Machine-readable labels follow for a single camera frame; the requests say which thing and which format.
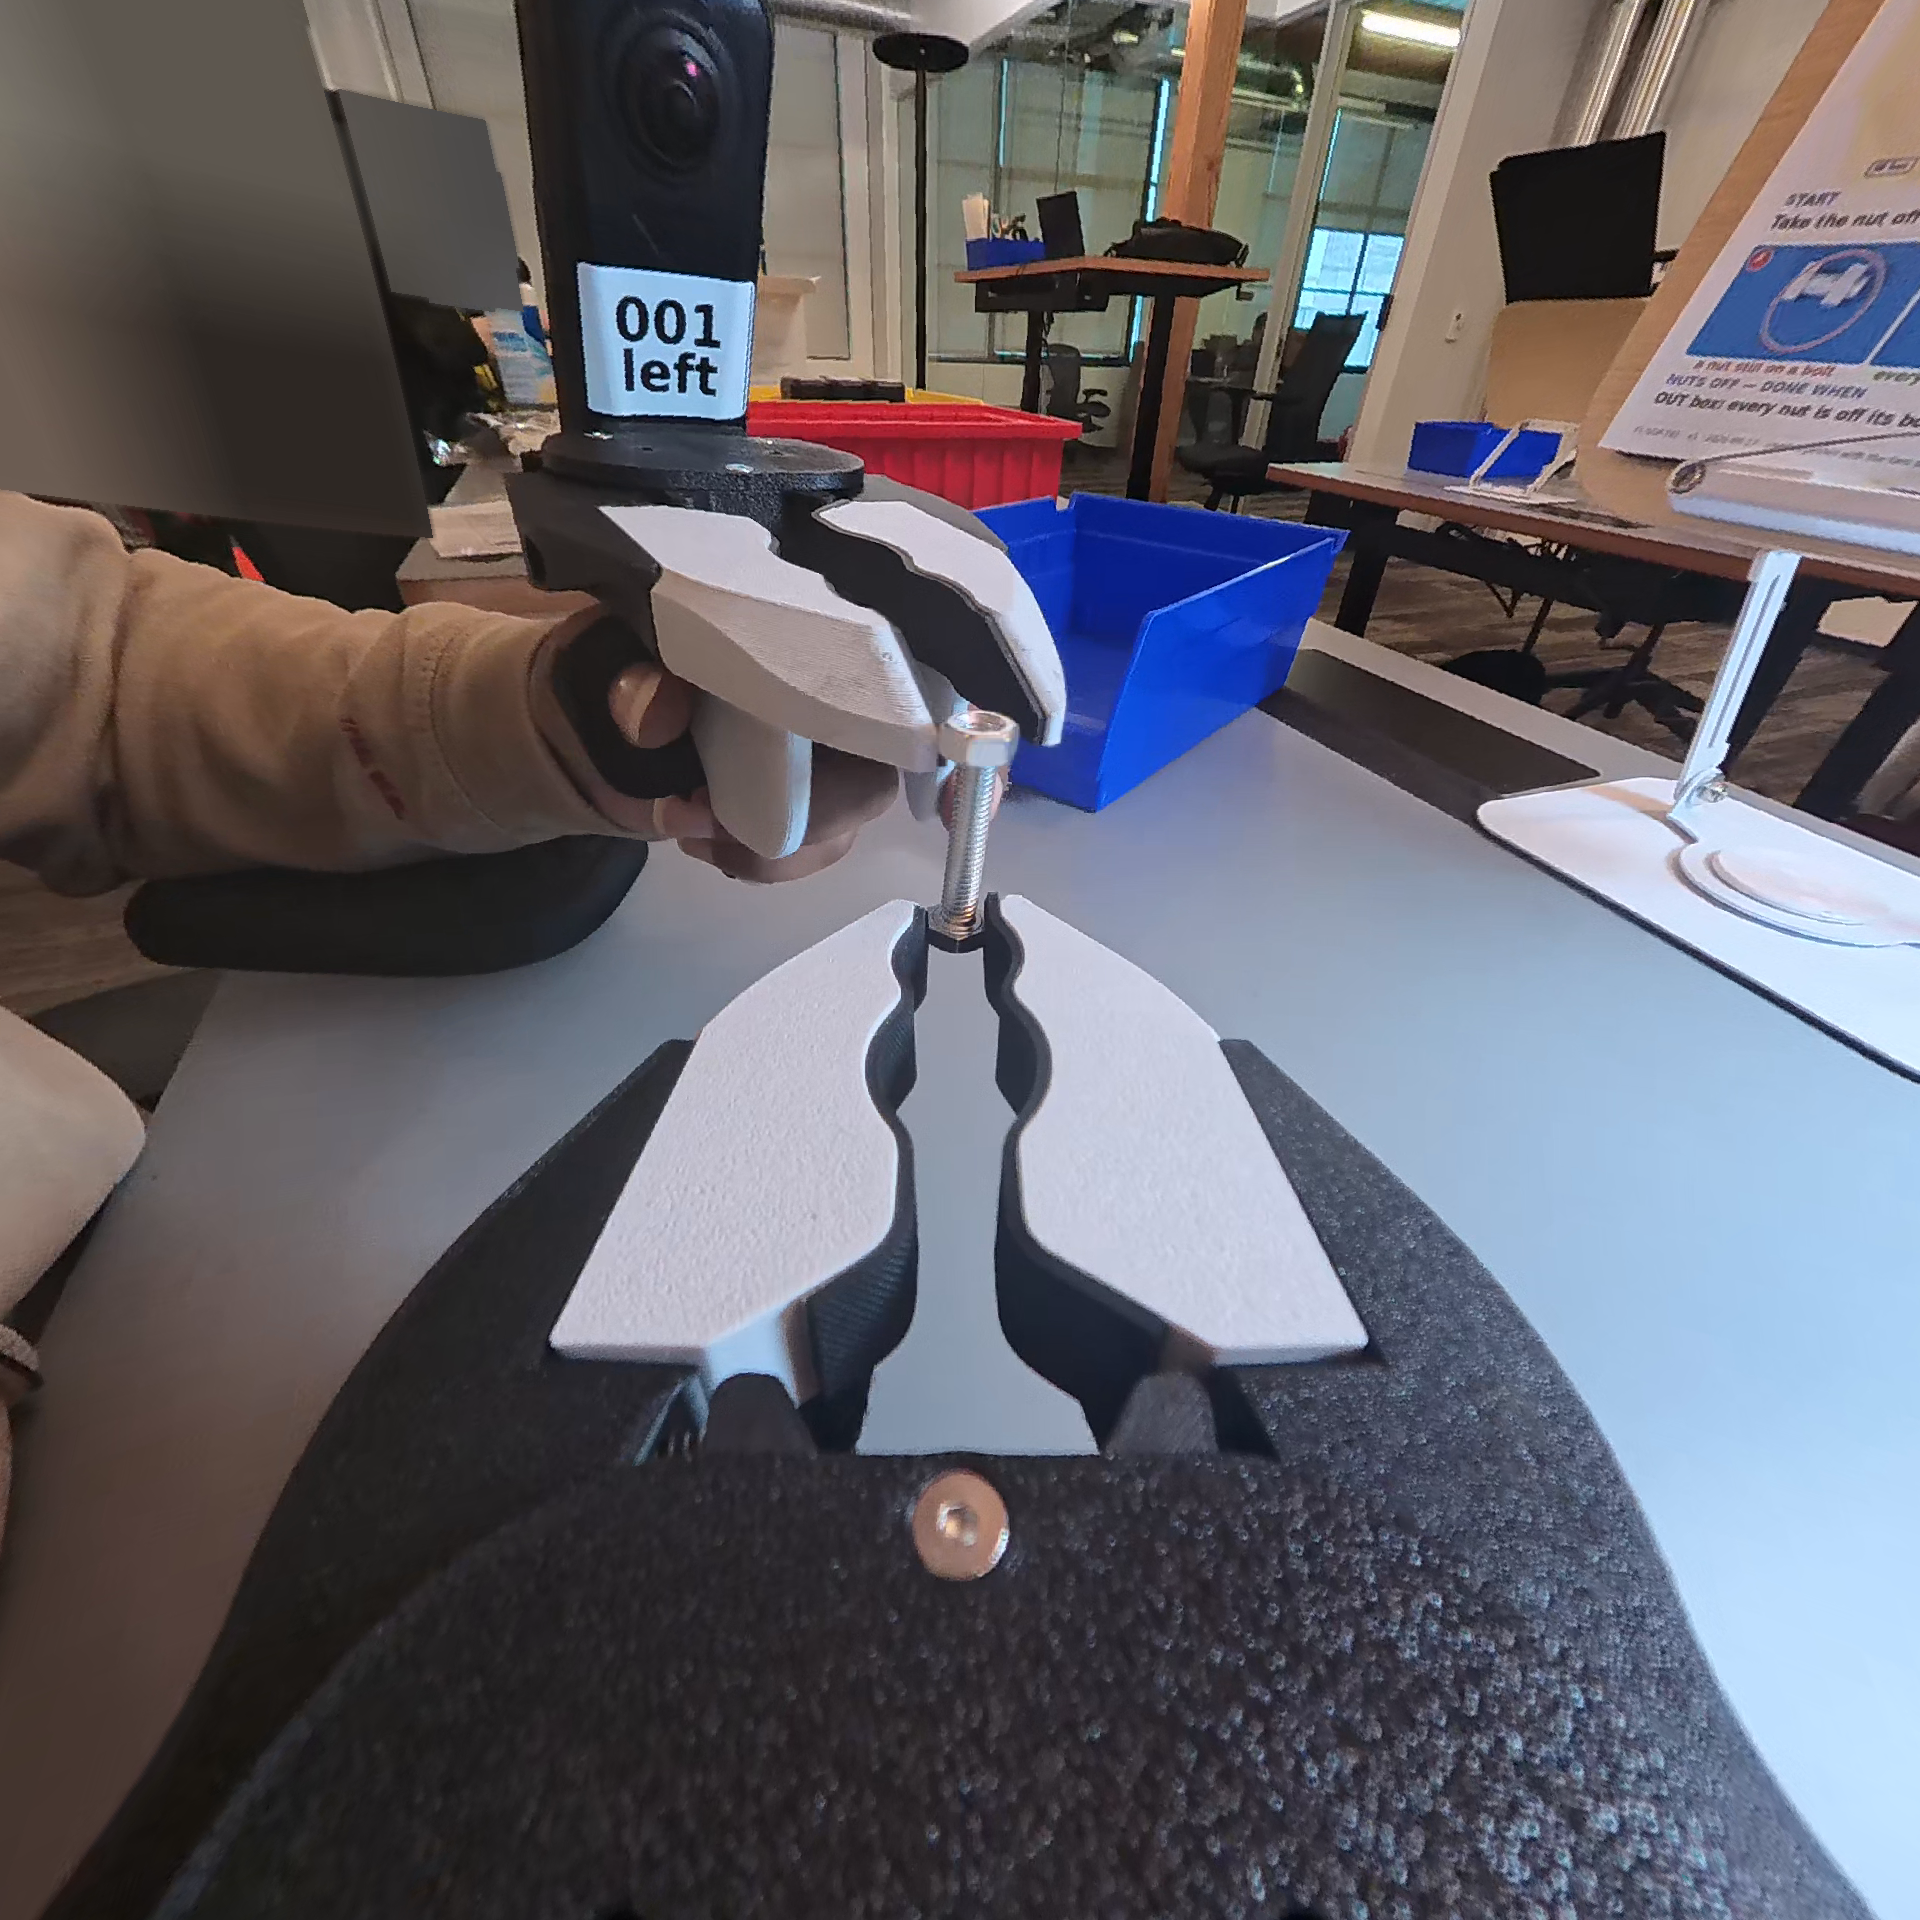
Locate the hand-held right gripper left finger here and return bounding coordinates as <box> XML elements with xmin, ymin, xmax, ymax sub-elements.
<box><xmin>551</xmin><ymin>896</ymin><xmax>922</xmax><ymax>1389</ymax></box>

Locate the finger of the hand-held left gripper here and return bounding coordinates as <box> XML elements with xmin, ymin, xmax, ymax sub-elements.
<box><xmin>598</xmin><ymin>503</ymin><xmax>953</xmax><ymax>775</ymax></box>
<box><xmin>808</xmin><ymin>498</ymin><xmax>1070</xmax><ymax>747</ymax></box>

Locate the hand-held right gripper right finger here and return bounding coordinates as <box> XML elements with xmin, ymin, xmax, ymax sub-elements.
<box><xmin>984</xmin><ymin>896</ymin><xmax>1368</xmax><ymax>1365</ymax></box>

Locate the blue plastic bin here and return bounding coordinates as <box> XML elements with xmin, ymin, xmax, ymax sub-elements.
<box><xmin>1410</xmin><ymin>421</ymin><xmax>1560</xmax><ymax>480</ymax></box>
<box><xmin>972</xmin><ymin>491</ymin><xmax>1349</xmax><ymax>815</ymax></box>

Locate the thin silver bolt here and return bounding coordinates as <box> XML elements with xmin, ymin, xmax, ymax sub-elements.
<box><xmin>937</xmin><ymin>750</ymin><xmax>1002</xmax><ymax>934</ymax></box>

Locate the person's left forearm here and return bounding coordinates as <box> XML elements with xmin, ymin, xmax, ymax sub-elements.
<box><xmin>0</xmin><ymin>495</ymin><xmax>646</xmax><ymax>902</ymax></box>

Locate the person's left hand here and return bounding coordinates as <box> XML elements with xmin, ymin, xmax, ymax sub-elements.
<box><xmin>607</xmin><ymin>663</ymin><xmax>961</xmax><ymax>887</ymax></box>

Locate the red plastic bin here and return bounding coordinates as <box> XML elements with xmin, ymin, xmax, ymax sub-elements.
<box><xmin>748</xmin><ymin>392</ymin><xmax>1086</xmax><ymax>511</ymax></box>

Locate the black floor lamp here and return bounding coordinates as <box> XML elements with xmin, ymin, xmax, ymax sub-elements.
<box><xmin>873</xmin><ymin>31</ymin><xmax>973</xmax><ymax>376</ymax></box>

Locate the wooden standing desk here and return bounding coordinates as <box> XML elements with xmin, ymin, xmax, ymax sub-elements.
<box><xmin>956</xmin><ymin>255</ymin><xmax>1272</xmax><ymax>504</ymax></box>

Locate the black office chair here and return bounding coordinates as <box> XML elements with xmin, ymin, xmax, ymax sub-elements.
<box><xmin>1177</xmin><ymin>310</ymin><xmax>1368</xmax><ymax>511</ymax></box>

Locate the black chair armrest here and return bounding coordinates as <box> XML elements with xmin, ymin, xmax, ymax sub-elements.
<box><xmin>122</xmin><ymin>831</ymin><xmax>648</xmax><ymax>976</ymax></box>

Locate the white instruction sign stand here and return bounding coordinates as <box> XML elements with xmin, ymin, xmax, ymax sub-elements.
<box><xmin>1476</xmin><ymin>0</ymin><xmax>1920</xmax><ymax>1078</ymax></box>

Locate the wooden post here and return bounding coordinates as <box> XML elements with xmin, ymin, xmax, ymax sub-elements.
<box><xmin>1146</xmin><ymin>0</ymin><xmax>1250</xmax><ymax>504</ymax></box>

